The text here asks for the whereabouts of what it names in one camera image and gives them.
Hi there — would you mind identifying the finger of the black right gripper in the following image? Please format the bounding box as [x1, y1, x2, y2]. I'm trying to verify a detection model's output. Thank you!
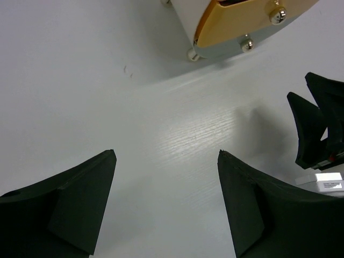
[305, 73, 343, 151]
[287, 92, 327, 169]

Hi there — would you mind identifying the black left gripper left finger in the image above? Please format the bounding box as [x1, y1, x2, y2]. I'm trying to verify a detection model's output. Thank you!
[1, 149, 117, 257]

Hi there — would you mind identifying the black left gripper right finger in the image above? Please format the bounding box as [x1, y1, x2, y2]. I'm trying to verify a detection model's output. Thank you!
[218, 150, 343, 257]

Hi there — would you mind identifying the yellow drawer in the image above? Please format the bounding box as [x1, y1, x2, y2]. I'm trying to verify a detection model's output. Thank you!
[194, 0, 317, 48]

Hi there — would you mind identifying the cream drawer cabinet shell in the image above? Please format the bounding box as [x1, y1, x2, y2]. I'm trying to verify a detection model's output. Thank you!
[160, 0, 214, 62]

